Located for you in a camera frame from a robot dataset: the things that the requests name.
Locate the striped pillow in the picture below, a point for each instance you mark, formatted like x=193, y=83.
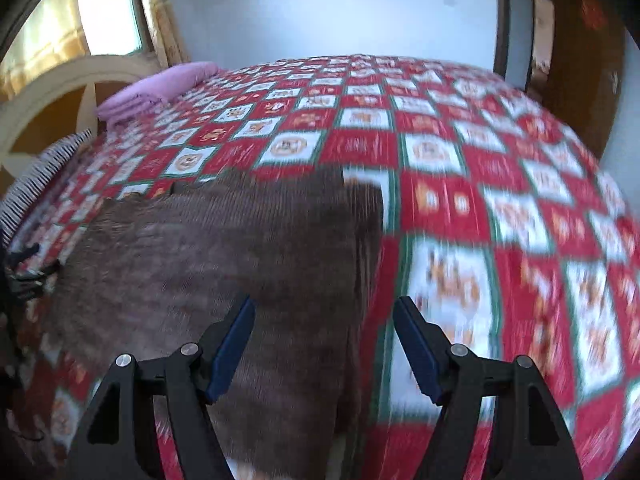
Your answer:
x=40, y=180

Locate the red checkered printed bedsheet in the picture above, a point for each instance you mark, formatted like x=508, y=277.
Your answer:
x=475, y=200

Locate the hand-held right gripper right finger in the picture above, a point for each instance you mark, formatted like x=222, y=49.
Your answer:
x=420, y=355

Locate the red paper door decoration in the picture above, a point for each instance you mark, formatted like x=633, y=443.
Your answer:
x=593, y=12

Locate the brown wooden door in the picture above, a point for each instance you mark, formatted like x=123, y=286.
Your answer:
x=575, y=70

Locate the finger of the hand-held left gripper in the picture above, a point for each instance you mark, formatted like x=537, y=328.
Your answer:
x=35, y=281

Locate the brown door frame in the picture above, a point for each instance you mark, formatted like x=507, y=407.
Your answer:
x=501, y=25

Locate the wide yellow curtain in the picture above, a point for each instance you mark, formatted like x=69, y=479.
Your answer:
x=45, y=40

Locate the window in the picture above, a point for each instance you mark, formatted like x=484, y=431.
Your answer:
x=110, y=10

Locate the brown knit sweater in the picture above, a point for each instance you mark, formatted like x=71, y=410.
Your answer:
x=200, y=260

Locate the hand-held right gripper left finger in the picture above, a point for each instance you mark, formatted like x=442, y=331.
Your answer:
x=230, y=355

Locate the cream and brown headboard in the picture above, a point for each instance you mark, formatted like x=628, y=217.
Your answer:
x=45, y=95

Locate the narrow yellow curtain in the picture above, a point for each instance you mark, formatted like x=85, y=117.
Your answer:
x=162, y=20

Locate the folded pink blanket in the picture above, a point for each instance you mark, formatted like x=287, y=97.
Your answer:
x=155, y=87

